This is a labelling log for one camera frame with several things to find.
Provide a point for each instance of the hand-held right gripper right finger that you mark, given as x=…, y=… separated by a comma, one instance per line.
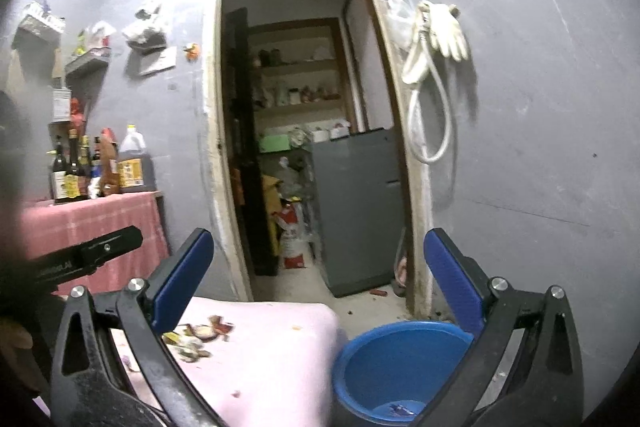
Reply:
x=452, y=279

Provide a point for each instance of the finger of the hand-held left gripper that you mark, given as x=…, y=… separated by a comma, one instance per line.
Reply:
x=100, y=252

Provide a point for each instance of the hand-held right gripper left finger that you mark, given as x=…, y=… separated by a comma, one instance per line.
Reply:
x=181, y=279

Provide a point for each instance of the green white wrapper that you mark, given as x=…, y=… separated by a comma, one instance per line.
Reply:
x=172, y=338

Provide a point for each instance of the red brown wrapper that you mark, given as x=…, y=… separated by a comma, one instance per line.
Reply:
x=221, y=325

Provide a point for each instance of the silver foil wrapper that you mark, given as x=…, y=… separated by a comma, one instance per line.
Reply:
x=193, y=350

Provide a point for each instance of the blue plastic basin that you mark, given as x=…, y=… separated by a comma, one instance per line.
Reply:
x=390, y=367

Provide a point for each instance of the blue white wrapper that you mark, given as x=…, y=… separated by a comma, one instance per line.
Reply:
x=400, y=408

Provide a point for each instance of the pink checkered tablecloth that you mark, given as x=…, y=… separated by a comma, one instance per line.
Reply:
x=100, y=217

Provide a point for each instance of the dark sauce bottle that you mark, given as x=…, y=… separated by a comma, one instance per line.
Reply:
x=74, y=167
x=59, y=169

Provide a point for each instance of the pink slipper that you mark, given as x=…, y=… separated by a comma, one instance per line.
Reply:
x=400, y=274

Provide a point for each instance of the labelled tin can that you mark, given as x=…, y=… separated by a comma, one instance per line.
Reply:
x=61, y=103

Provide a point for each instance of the small red floor item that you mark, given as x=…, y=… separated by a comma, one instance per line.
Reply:
x=378, y=292

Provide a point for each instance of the brown bottle red cap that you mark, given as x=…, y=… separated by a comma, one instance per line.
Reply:
x=108, y=162

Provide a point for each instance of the large oil jug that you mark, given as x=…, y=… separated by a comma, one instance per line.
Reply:
x=132, y=162

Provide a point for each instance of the red white sack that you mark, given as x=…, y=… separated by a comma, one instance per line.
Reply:
x=293, y=239

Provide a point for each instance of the grey washing machine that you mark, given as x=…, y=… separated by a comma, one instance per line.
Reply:
x=357, y=207

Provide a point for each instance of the yellow cardboard box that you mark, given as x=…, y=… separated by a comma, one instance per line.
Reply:
x=271, y=199

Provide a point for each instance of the pink towel cloth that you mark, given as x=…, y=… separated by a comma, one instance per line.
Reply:
x=280, y=357

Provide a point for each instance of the black door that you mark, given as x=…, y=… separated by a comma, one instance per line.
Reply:
x=245, y=157

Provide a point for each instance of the green box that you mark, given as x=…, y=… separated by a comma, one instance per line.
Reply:
x=274, y=142

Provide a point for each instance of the hanging plastic bag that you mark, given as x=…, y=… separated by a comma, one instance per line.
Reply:
x=145, y=29

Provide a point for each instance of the wooden shelf unit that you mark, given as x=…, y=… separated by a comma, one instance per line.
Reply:
x=300, y=67

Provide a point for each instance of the white rubber glove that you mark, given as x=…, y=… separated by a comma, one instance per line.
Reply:
x=447, y=32

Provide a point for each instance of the wall shelf with packets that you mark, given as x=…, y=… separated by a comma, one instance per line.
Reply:
x=87, y=59

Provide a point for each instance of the paper sheet on wall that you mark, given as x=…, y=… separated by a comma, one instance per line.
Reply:
x=157, y=61

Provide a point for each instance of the door frame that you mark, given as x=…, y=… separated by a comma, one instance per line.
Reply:
x=212, y=107

